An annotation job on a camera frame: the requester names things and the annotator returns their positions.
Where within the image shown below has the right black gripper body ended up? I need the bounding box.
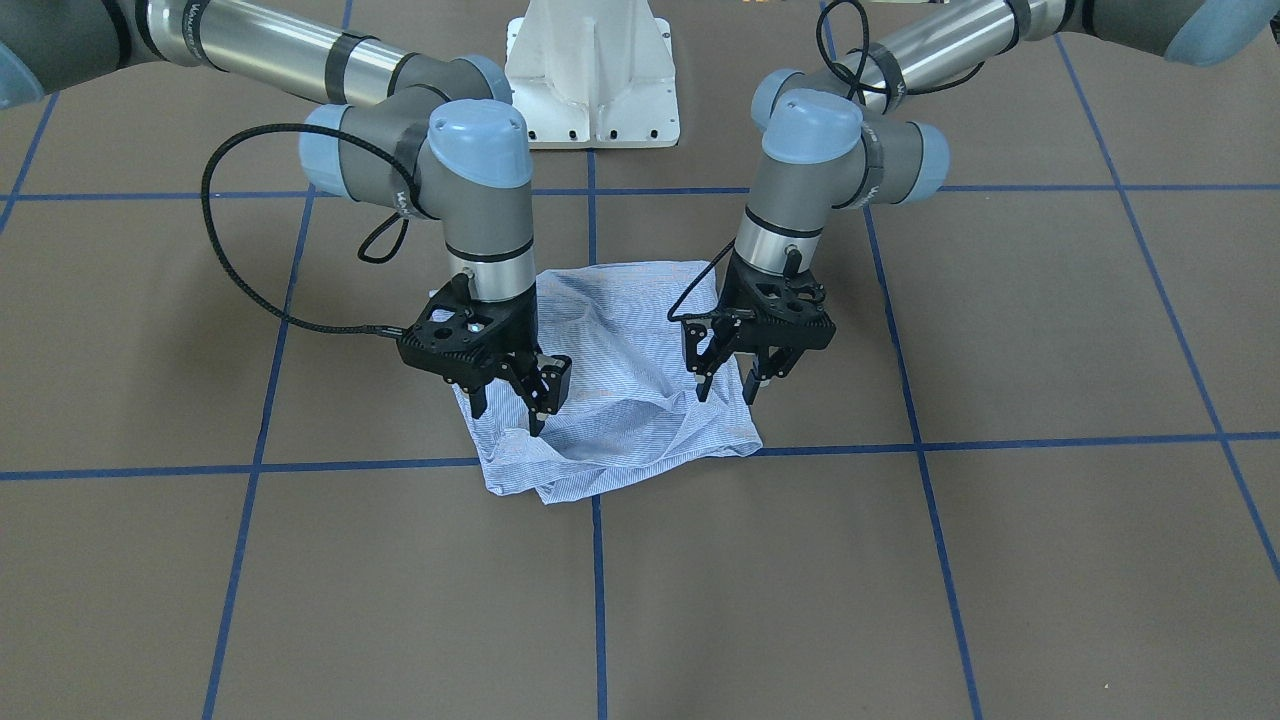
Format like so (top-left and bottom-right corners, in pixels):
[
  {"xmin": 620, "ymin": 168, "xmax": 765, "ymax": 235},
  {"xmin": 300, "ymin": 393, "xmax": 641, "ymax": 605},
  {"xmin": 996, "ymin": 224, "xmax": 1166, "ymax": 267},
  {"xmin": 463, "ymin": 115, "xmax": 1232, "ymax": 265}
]
[{"xmin": 397, "ymin": 273, "xmax": 540, "ymax": 392}]

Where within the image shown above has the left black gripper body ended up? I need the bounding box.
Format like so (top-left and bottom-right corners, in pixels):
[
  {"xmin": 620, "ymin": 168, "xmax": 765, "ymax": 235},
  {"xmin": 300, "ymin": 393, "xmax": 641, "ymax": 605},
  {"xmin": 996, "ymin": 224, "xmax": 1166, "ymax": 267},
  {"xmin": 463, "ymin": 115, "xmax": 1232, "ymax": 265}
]
[{"xmin": 682, "ymin": 250, "xmax": 836, "ymax": 369}]

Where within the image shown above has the blue striped button shirt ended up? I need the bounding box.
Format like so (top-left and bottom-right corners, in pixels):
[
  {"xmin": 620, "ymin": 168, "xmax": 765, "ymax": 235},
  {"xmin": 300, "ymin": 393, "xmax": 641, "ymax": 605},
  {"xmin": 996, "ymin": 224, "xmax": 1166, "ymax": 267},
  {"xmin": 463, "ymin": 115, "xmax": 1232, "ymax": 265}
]
[{"xmin": 466, "ymin": 261, "xmax": 763, "ymax": 503}]

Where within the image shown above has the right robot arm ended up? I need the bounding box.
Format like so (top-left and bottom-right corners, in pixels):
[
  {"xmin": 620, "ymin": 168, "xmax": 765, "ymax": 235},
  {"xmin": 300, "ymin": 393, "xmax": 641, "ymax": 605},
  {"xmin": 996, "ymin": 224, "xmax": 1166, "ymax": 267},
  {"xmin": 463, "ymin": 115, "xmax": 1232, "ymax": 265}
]
[{"xmin": 1, "ymin": 1, "xmax": 572, "ymax": 436}]

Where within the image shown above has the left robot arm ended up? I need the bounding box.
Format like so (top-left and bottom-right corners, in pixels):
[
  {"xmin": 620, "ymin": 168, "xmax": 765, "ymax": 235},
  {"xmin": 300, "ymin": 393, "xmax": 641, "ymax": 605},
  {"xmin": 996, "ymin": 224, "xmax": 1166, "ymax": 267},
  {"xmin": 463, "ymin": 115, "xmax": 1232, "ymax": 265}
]
[{"xmin": 668, "ymin": 1, "xmax": 1277, "ymax": 404}]

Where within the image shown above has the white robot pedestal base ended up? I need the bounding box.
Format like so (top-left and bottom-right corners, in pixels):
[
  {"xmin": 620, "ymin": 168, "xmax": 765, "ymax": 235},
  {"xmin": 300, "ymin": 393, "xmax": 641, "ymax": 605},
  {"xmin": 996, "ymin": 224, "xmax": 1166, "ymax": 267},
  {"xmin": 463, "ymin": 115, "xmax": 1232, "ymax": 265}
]
[{"xmin": 506, "ymin": 1, "xmax": 681, "ymax": 151}]

